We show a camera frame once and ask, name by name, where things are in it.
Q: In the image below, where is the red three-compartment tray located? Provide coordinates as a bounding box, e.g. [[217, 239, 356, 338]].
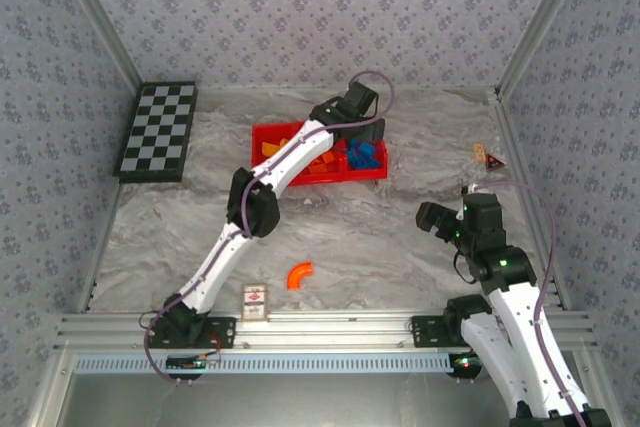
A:
[[249, 120, 390, 188]]

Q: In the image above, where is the right circuit board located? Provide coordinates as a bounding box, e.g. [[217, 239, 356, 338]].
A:
[[449, 354, 482, 373]]

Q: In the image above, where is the circuit board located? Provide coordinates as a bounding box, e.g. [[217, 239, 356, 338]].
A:
[[449, 354, 482, 373], [166, 355, 221, 373]]

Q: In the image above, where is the orange curved lego piece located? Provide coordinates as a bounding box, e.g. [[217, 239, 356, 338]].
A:
[[286, 260, 315, 291]]

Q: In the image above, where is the black grey checkerboard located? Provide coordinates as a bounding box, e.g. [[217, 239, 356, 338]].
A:
[[112, 80, 200, 184]]

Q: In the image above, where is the playing card box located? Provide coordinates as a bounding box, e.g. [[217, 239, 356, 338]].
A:
[[240, 283, 270, 328]]

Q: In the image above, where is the left circuit board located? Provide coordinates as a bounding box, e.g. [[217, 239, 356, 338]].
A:
[[166, 355, 221, 373]]

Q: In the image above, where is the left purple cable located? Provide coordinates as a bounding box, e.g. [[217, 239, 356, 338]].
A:
[[143, 70, 396, 383]]

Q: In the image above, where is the purple cable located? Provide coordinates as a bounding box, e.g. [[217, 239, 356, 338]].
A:
[[143, 70, 396, 383], [469, 180, 589, 427]]

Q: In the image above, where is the aluminium back rail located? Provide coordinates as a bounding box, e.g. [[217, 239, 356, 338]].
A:
[[194, 85, 499, 94]]

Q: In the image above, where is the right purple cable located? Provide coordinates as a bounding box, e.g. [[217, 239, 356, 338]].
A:
[[469, 180, 589, 427]]

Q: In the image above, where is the aluminium side rail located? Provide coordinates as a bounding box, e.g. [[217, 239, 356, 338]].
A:
[[489, 94, 574, 311], [77, 181, 124, 313]]

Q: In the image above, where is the right black mount plate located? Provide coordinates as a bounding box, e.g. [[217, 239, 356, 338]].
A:
[[410, 315, 469, 348]]

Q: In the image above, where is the black mount plate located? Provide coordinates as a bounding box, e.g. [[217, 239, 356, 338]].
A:
[[410, 315, 469, 348], [145, 315, 237, 350]]

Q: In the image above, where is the aluminium front rail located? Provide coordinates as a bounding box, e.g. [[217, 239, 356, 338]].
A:
[[53, 310, 599, 352]]

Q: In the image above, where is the slotted cable duct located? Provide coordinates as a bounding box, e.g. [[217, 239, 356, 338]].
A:
[[73, 352, 454, 374]]

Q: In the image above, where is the aluminium corner post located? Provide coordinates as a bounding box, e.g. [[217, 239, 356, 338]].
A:
[[496, 0, 596, 98], [49, 0, 144, 93]]

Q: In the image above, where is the left black mount plate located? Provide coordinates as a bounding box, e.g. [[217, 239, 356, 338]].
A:
[[145, 315, 237, 350]]

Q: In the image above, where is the red black wire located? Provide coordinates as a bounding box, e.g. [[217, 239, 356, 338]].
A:
[[207, 329, 225, 363]]

